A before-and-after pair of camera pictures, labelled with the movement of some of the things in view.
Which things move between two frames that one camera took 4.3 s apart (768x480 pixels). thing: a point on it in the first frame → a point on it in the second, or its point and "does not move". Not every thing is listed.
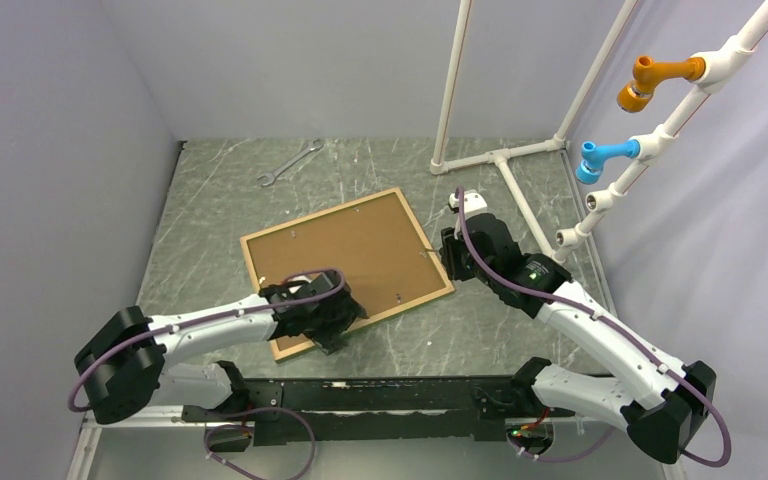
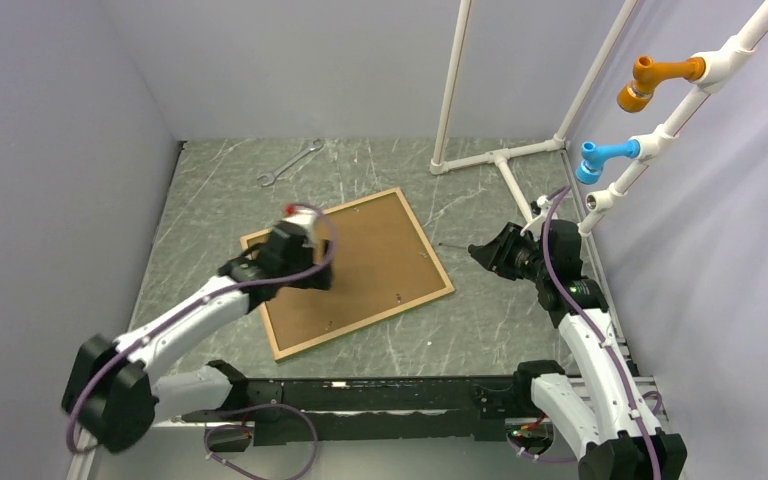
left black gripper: [329, 339] → [318, 280]
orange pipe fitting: [637, 95] does not move
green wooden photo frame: [374, 240] does not move
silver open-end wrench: [313, 146] does not move
